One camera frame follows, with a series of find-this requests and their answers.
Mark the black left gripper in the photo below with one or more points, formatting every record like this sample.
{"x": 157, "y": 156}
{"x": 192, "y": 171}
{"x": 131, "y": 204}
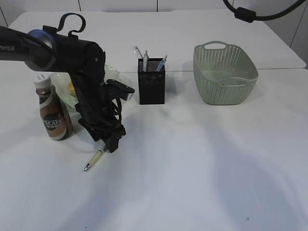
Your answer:
{"x": 101, "y": 112}

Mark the beige grip pen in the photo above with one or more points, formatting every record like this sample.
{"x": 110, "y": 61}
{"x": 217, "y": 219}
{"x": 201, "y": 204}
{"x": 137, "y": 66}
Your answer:
{"x": 97, "y": 156}

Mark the brown Nescafe coffee bottle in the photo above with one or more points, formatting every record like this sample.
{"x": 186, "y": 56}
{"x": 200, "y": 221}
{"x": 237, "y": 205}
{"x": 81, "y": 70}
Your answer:
{"x": 53, "y": 111}

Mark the sugared bread bun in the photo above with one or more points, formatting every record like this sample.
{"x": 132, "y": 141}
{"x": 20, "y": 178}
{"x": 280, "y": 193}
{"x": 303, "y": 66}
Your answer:
{"x": 71, "y": 89}

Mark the clear grey pen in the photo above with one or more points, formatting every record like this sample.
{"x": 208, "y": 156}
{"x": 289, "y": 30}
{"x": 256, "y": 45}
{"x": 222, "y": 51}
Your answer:
{"x": 161, "y": 64}

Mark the white grey pen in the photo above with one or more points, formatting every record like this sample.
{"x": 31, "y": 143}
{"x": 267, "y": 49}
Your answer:
{"x": 145, "y": 60}

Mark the transparent plastic ruler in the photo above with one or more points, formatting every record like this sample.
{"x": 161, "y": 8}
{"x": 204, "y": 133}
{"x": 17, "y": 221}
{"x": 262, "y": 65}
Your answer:
{"x": 137, "y": 52}

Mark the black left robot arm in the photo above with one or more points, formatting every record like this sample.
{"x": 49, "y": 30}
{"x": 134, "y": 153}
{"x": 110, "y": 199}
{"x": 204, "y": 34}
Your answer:
{"x": 36, "y": 48}

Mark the black mesh pen holder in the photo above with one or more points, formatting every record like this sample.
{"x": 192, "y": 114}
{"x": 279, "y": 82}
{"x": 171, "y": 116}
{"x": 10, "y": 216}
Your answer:
{"x": 151, "y": 83}

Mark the green glass ruffled plate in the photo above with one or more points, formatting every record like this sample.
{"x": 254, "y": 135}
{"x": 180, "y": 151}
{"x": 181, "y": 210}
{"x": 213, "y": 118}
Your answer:
{"x": 61, "y": 80}

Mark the green plastic woven basket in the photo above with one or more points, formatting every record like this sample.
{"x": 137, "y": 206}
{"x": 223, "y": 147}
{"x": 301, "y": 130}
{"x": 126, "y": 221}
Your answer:
{"x": 224, "y": 74}

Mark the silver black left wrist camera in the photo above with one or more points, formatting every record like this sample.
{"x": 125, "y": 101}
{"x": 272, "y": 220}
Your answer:
{"x": 119, "y": 89}

